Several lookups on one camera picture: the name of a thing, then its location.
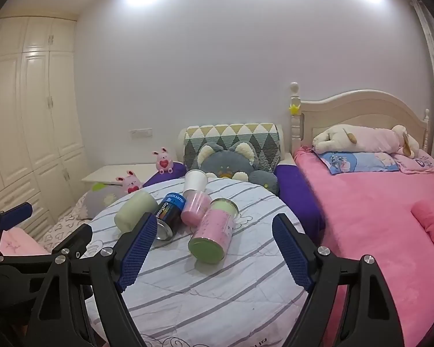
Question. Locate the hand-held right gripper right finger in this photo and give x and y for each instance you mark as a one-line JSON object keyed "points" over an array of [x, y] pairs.
{"points": [[293, 253]]}

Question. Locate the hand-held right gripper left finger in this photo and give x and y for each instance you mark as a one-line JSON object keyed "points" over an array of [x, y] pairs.
{"points": [[137, 249]]}

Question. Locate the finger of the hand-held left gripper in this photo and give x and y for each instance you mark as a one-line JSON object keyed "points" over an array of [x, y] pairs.
{"points": [[17, 214], [72, 238]]}

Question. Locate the pale green cup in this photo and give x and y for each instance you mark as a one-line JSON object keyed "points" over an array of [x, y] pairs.
{"points": [[133, 214]]}

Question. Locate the pink cup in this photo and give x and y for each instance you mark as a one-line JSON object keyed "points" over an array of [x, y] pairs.
{"points": [[194, 206]]}

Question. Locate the white cup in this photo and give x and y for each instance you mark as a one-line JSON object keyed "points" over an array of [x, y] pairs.
{"points": [[194, 180]]}

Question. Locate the heart print sheet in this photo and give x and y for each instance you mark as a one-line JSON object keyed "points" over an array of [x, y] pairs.
{"points": [[67, 226]]}

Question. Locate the pink quilted cushion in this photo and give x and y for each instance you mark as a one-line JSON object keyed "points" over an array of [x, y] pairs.
{"points": [[16, 241]]}

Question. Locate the dark blue can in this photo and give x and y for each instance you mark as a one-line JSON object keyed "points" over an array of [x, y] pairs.
{"points": [[168, 217]]}

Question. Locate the grey pillow with green leaf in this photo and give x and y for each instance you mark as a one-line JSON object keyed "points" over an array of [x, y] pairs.
{"points": [[101, 197]]}

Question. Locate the pink bunny plush toy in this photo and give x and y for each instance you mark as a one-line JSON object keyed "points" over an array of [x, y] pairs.
{"points": [[162, 161], [130, 184]]}

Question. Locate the pink can with green lid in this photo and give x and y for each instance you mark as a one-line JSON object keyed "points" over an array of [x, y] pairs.
{"points": [[212, 234]]}

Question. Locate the white nightstand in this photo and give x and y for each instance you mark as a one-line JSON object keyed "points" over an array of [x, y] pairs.
{"points": [[119, 172]]}

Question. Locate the pink fleece blanket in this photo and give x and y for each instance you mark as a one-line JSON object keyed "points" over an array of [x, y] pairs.
{"points": [[365, 220]]}

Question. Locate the cream wardrobe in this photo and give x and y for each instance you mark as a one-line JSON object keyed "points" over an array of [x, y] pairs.
{"points": [[25, 115]]}

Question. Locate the grey cat plush pillow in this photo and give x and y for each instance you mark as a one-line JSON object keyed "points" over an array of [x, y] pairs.
{"points": [[226, 164]]}

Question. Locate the blue cartoon pillow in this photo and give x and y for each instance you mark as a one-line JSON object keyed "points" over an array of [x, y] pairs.
{"points": [[358, 161]]}

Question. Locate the diamond pattern quilted cushion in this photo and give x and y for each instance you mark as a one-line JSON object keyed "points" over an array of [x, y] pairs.
{"points": [[238, 137]]}

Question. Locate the cream and pink dog plush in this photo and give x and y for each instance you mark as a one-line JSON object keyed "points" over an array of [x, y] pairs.
{"points": [[365, 139]]}

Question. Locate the pink plush cushion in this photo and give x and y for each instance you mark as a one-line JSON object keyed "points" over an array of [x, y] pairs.
{"points": [[433, 220]]}

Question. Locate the yellow star ornament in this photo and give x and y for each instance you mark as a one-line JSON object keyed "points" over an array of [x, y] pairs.
{"points": [[294, 108]]}

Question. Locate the cream wooden bed headboard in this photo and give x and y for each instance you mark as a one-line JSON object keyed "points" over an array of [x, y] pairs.
{"points": [[358, 114]]}

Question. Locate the pink printed pillow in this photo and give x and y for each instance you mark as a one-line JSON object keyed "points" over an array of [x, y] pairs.
{"points": [[419, 162]]}

